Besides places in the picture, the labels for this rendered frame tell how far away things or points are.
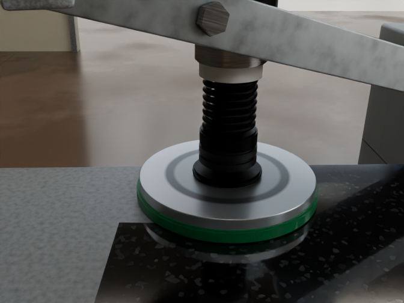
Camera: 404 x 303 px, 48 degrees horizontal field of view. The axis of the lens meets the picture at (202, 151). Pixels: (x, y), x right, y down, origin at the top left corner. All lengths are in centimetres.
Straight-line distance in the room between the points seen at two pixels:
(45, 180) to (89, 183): 6
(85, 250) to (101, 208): 8
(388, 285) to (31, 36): 520
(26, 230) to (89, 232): 7
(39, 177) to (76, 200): 9
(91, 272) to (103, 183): 17
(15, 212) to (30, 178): 8
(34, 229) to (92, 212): 6
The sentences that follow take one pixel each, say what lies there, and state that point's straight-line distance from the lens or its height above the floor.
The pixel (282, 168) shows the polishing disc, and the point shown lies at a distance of 57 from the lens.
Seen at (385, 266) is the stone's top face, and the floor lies 80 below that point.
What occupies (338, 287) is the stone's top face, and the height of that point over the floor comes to 80.
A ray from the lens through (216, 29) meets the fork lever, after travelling 41.
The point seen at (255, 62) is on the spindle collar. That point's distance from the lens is 47.
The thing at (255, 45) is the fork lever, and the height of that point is 100.
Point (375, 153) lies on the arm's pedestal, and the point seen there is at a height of 42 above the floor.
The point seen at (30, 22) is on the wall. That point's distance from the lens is 545.
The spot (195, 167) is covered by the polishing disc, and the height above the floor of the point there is 84.
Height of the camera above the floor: 108
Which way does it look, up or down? 24 degrees down
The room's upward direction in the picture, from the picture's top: 1 degrees clockwise
